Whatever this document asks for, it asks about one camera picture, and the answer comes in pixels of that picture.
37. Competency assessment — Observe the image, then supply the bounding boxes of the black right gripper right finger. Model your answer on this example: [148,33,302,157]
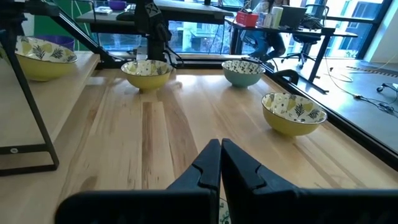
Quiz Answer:
[221,138,398,224]

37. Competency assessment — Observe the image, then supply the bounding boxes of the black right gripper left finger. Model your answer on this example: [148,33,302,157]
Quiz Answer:
[55,139,222,224]

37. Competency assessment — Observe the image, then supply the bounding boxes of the yellow pear-print ceramic bowl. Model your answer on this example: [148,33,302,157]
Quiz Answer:
[120,59,174,93]
[14,35,78,82]
[261,92,328,137]

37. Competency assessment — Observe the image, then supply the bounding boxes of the purple plastic bowl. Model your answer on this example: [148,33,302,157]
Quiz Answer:
[108,0,127,11]
[32,34,75,52]

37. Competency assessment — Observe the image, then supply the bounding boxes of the person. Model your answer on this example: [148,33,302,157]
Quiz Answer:
[247,0,292,63]

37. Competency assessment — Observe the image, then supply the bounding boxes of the black office chair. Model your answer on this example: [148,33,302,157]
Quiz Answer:
[281,3,331,70]

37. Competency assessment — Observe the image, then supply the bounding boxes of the black office desk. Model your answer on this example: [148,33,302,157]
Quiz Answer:
[224,17,359,94]

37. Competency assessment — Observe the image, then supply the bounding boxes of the small pale container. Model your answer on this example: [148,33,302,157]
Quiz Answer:
[257,12,273,28]

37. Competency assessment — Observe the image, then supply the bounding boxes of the red box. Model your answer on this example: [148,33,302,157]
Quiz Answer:
[235,10,260,28]

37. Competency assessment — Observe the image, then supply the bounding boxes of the white cylinder container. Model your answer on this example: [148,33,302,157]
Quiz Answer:
[271,6,284,29]

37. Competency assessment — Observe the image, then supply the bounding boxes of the grey laptop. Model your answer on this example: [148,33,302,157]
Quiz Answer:
[279,5,308,29]

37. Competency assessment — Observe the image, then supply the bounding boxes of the grey standing desk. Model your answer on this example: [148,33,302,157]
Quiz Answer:
[75,0,234,35]

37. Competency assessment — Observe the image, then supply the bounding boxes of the black computer mouse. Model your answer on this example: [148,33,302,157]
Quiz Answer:
[115,11,136,22]

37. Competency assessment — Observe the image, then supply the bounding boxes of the white book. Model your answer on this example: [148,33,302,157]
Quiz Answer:
[94,6,113,16]

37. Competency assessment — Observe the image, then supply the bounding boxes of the green panel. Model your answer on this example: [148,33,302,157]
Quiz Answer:
[33,0,94,52]

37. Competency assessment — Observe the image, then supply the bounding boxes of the black metal table frame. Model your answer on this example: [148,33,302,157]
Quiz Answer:
[49,6,398,172]

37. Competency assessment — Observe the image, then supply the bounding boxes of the floor cable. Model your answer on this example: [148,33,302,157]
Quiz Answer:
[323,55,398,119]

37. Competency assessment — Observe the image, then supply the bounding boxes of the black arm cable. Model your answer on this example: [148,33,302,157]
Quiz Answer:
[163,43,185,68]

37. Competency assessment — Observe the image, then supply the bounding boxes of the black shelf divider bracket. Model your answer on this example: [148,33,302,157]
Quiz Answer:
[0,18,60,177]

